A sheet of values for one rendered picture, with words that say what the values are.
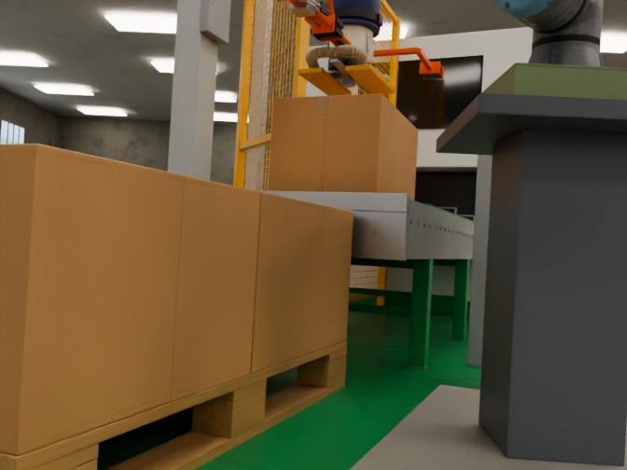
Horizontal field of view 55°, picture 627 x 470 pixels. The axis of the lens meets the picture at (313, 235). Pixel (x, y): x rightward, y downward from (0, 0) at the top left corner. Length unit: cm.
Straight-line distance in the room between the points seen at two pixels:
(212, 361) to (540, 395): 70
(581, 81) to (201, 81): 217
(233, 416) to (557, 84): 96
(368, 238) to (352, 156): 30
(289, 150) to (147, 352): 123
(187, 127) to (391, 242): 156
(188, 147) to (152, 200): 210
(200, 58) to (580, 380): 240
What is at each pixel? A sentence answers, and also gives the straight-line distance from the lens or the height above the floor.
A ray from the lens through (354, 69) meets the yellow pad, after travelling 224.
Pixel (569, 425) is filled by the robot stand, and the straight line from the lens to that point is 144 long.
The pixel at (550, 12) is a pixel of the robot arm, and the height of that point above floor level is 95.
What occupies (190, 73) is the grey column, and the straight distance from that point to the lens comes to 319.
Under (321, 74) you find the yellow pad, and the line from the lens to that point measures 230.
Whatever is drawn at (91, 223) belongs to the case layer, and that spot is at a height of 45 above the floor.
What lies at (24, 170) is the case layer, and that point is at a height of 51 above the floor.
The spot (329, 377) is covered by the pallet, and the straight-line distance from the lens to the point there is 178.
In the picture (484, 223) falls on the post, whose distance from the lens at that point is 239.
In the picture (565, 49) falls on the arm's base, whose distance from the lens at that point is 151.
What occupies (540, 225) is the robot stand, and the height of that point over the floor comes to 50.
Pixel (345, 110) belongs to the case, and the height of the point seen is 90.
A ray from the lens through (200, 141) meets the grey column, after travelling 313.
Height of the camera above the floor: 43
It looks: 1 degrees up
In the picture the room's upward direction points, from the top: 3 degrees clockwise
